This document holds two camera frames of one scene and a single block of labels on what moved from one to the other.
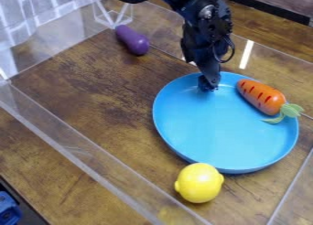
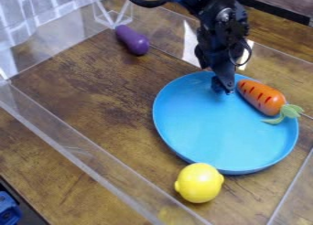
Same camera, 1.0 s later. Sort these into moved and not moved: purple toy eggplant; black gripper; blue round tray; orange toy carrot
Moved: black gripper
Not moved: orange toy carrot; purple toy eggplant; blue round tray
